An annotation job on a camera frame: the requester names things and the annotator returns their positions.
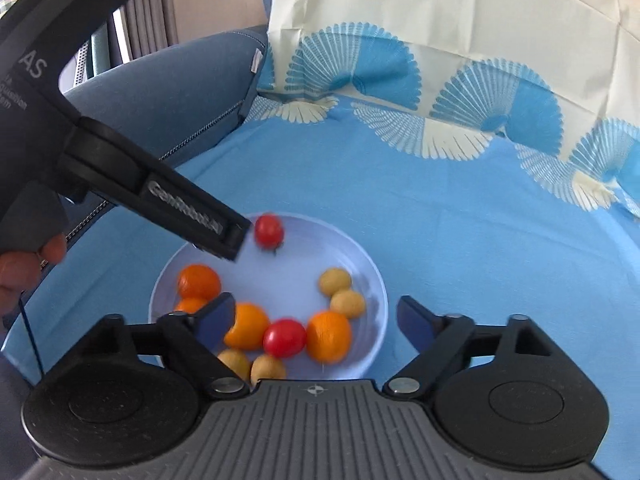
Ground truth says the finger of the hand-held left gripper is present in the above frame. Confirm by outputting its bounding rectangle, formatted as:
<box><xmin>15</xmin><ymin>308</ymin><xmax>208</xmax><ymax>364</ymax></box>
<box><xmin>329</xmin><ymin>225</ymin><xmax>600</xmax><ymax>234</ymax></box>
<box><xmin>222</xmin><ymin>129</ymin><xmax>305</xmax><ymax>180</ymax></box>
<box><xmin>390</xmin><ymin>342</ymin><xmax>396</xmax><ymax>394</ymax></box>
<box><xmin>57</xmin><ymin>117</ymin><xmax>252</xmax><ymax>262</ymax></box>

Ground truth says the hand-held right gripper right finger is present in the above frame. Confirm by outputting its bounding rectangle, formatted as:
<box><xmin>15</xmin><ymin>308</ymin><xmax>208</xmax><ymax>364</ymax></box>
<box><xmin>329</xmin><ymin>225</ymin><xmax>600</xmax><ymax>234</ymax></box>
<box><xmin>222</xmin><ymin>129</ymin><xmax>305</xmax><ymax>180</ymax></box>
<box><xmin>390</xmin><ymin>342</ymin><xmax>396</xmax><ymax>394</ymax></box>
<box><xmin>382</xmin><ymin>296</ymin><xmax>563</xmax><ymax>401</ymax></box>

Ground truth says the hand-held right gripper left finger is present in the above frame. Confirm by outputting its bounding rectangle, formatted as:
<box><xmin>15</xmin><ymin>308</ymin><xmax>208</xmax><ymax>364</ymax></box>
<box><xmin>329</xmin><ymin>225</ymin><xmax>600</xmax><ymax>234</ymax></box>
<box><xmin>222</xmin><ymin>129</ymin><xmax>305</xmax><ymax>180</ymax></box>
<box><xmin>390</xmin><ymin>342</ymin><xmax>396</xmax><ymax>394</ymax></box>
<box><xmin>70</xmin><ymin>292</ymin><xmax>251</xmax><ymax>401</ymax></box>

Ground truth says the orange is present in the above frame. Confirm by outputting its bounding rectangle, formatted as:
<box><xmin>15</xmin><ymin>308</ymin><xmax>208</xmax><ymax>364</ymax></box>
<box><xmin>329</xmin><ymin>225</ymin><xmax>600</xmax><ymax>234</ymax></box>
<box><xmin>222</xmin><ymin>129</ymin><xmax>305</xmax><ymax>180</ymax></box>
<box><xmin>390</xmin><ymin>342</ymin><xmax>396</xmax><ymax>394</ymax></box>
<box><xmin>172</xmin><ymin>297</ymin><xmax>208</xmax><ymax>316</ymax></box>
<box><xmin>177</xmin><ymin>265</ymin><xmax>222</xmax><ymax>301</ymax></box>
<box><xmin>223</xmin><ymin>302</ymin><xmax>272</xmax><ymax>352</ymax></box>
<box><xmin>305</xmin><ymin>311</ymin><xmax>353</xmax><ymax>364</ymax></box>

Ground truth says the red cherry tomato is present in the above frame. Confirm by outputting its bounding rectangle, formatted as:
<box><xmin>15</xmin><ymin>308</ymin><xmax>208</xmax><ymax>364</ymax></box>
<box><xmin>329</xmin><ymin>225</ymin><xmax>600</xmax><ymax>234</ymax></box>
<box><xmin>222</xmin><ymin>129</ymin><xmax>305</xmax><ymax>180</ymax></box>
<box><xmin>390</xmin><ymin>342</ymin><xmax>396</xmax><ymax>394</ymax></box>
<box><xmin>254</xmin><ymin>213</ymin><xmax>286</xmax><ymax>251</ymax></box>
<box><xmin>262</xmin><ymin>318</ymin><xmax>307</xmax><ymax>359</ymax></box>

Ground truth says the light blue plate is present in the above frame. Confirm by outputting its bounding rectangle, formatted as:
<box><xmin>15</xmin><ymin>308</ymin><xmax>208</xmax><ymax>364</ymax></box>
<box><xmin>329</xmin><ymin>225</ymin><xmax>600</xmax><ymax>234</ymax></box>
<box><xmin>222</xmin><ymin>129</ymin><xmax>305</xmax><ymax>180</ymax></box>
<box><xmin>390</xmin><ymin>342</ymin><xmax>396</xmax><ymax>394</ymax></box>
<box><xmin>149</xmin><ymin>212</ymin><xmax>388</xmax><ymax>381</ymax></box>

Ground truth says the person's left hand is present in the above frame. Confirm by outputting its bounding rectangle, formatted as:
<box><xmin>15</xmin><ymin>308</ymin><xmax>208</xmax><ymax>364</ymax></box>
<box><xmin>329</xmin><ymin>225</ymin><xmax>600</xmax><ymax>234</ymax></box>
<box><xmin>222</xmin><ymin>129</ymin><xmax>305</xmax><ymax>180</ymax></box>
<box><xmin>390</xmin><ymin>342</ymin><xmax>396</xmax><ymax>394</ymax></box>
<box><xmin>0</xmin><ymin>234</ymin><xmax>68</xmax><ymax>317</ymax></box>

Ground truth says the blue fan-print bedsheet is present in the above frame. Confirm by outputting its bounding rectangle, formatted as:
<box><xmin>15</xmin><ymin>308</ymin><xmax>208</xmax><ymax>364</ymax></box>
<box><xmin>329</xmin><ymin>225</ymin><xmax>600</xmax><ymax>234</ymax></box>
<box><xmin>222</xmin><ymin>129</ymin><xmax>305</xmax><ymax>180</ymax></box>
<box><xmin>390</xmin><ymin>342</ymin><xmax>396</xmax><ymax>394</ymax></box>
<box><xmin>0</xmin><ymin>0</ymin><xmax>640</xmax><ymax>461</ymax></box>

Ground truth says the grey curtain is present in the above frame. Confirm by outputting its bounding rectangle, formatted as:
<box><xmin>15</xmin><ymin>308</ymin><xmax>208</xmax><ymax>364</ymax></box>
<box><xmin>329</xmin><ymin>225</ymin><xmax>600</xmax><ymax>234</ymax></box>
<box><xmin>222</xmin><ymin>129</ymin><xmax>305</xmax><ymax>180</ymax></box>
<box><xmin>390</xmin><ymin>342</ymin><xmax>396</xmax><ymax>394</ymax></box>
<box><xmin>120</xmin><ymin>0</ymin><xmax>181</xmax><ymax>61</ymax></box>

